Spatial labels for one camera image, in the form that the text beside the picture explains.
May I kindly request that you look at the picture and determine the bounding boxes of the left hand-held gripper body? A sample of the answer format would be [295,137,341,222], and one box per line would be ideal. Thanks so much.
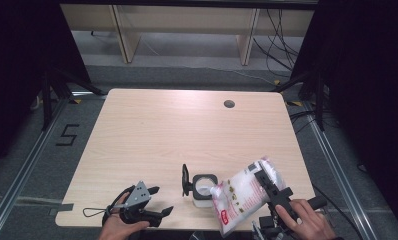
[119,180,163,229]

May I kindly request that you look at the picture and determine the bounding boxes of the black cables beside stand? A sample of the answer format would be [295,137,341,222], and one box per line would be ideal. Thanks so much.
[288,109,325,135]

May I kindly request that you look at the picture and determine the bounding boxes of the black curtain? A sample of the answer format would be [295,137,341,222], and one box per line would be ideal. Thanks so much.
[0,0,92,174]
[291,0,398,231]

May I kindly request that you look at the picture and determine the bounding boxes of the aluminium floor rail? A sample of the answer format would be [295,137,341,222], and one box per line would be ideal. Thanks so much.
[0,94,72,240]
[301,100,379,240]

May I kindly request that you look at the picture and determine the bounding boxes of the red and white sugar pouch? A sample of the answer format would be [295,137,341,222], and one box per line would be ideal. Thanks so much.
[209,156,287,238]

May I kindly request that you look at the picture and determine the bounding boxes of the beige wooden desk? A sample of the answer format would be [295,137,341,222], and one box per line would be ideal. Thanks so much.
[60,3,316,66]

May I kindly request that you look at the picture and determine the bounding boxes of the thin wire loop lanyard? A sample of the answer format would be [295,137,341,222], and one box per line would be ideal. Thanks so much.
[82,205,115,219]

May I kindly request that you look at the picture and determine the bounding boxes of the black metal stand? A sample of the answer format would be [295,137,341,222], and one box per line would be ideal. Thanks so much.
[41,67,107,132]
[271,70,327,132]

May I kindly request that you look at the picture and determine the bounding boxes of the person's right hand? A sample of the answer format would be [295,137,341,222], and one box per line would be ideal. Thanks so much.
[274,199,339,240]

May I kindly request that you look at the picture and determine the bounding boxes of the glass seasoning jar black lid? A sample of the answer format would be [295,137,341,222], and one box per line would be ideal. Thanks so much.
[181,163,219,208]

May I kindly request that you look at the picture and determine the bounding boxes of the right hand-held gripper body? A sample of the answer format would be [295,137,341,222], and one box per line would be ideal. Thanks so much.
[251,187,328,240]

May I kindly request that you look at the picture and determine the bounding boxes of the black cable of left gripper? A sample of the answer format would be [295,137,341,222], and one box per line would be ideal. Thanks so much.
[101,184,137,227]

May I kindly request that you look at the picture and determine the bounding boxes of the grey floor tape strip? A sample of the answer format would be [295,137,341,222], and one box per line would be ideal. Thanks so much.
[47,202,75,217]

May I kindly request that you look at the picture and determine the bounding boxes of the white coiled cable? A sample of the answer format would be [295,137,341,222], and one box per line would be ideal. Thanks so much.
[29,95,44,112]

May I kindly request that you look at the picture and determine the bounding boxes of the long black floor cable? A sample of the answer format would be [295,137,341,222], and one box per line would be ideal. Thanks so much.
[312,184,365,240]

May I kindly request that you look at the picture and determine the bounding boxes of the bundle of black cables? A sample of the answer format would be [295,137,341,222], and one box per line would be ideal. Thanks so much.
[252,9,305,79]

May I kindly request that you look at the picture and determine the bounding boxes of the person's left hand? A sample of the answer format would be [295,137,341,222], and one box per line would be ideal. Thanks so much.
[98,192,151,240]

